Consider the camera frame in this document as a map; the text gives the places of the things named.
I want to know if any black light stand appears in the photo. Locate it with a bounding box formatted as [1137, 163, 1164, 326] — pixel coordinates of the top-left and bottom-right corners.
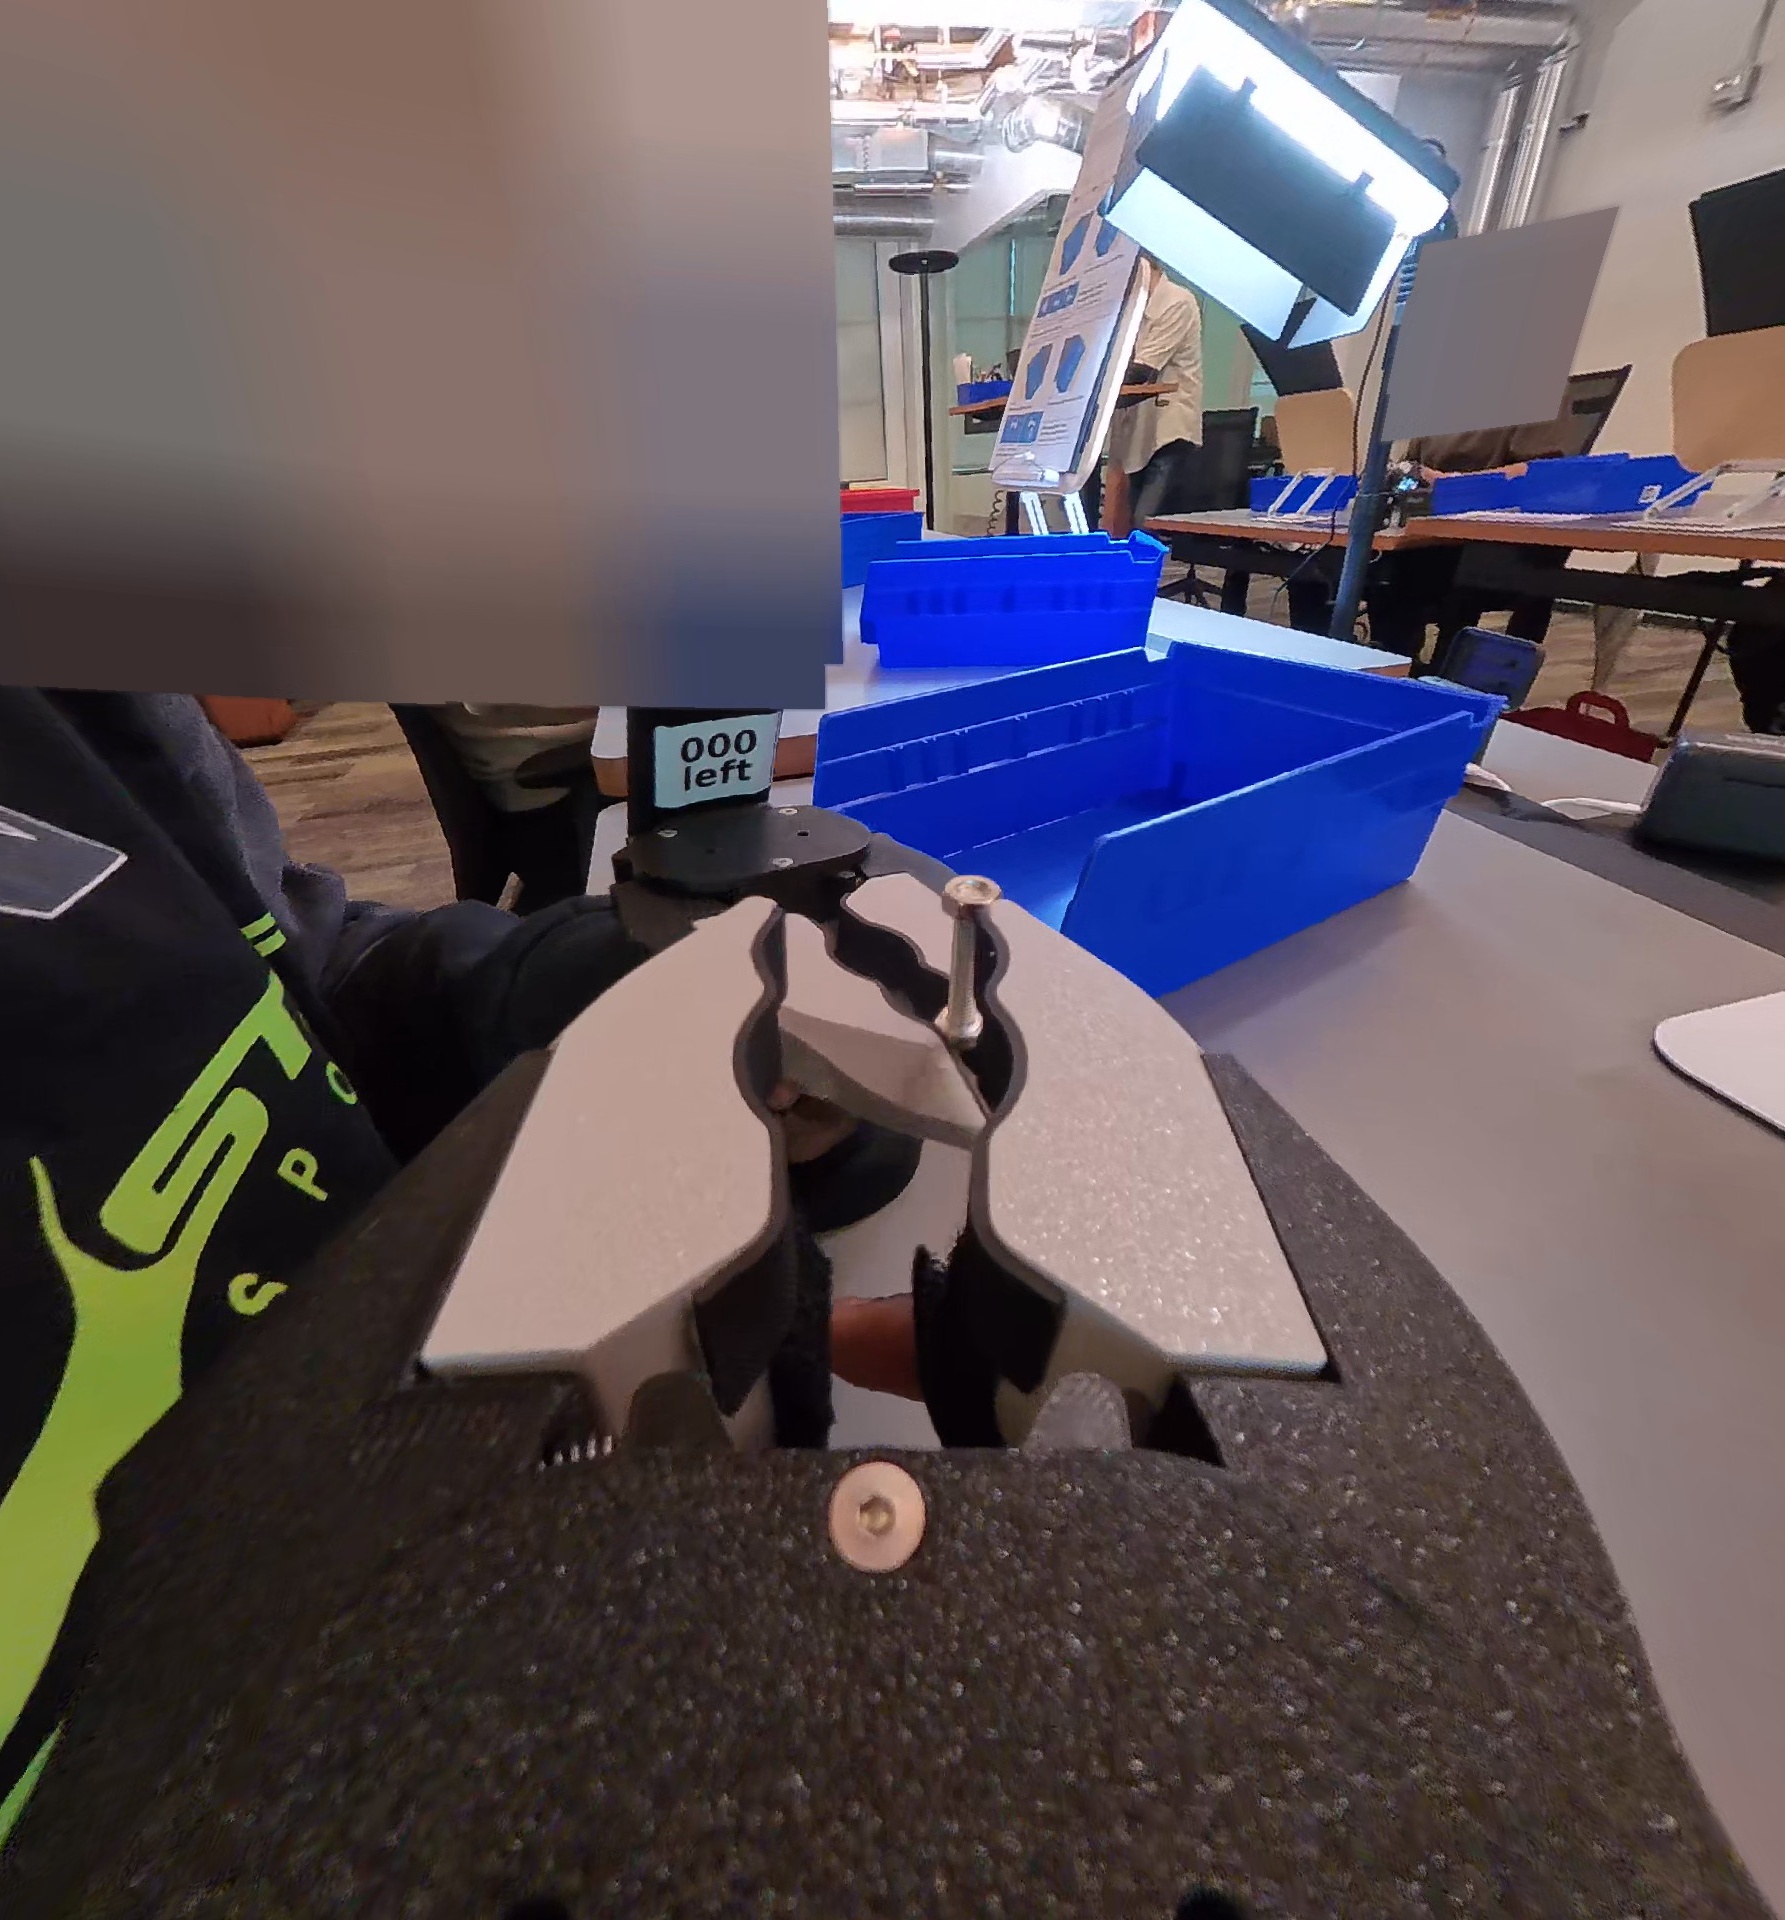
[1327, 255, 1419, 639]

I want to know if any person's left forearm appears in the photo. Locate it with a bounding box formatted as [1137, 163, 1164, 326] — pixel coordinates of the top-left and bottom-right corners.
[255, 897, 640, 1164]

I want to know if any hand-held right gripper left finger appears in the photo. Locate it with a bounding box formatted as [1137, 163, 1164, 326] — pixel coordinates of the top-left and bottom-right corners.
[415, 897, 819, 1445]

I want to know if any black floor lamp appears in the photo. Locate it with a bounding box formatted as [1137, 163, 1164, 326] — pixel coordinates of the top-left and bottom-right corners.
[888, 252, 962, 531]

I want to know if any instruction poster on stand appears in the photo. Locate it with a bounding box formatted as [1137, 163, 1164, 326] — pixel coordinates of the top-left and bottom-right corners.
[989, 60, 1155, 535]

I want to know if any black charging case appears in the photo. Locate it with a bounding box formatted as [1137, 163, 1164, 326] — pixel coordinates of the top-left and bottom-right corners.
[1639, 731, 1785, 866]

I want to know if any thin long steel bolt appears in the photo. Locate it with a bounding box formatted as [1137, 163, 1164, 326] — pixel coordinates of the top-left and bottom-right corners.
[939, 877, 1001, 1046]

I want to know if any white document stand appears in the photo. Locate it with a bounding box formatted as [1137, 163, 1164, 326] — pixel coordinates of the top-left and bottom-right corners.
[1654, 978, 1785, 1176]

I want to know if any red bag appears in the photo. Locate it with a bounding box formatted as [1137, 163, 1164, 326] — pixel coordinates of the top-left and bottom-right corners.
[1545, 691, 1660, 767]

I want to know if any small black charging dock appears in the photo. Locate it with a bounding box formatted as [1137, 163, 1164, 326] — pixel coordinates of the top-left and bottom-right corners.
[1436, 629, 1548, 710]

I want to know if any white cable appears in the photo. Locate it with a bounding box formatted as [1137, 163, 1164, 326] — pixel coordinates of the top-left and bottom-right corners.
[1463, 765, 1648, 821]

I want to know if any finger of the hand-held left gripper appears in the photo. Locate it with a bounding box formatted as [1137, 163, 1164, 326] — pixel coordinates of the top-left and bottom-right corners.
[828, 877, 1020, 1104]
[775, 1001, 994, 1153]

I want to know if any person's right hand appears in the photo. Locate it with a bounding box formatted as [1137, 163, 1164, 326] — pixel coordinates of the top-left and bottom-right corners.
[828, 1297, 924, 1400]

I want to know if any person's black printed shirt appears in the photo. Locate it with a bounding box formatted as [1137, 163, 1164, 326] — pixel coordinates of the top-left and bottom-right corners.
[0, 683, 405, 1920]

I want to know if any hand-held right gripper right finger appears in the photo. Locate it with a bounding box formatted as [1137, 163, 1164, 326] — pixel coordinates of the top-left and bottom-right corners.
[966, 900, 1333, 1449]

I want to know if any black computer monitor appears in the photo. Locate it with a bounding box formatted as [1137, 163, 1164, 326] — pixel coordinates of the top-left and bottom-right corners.
[1691, 188, 1785, 339]

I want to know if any wooden office table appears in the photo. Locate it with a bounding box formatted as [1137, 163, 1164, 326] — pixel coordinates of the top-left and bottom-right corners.
[1143, 501, 1785, 570]

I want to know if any studio LED light panel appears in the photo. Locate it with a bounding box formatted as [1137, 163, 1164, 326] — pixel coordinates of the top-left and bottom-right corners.
[1094, 0, 1464, 353]

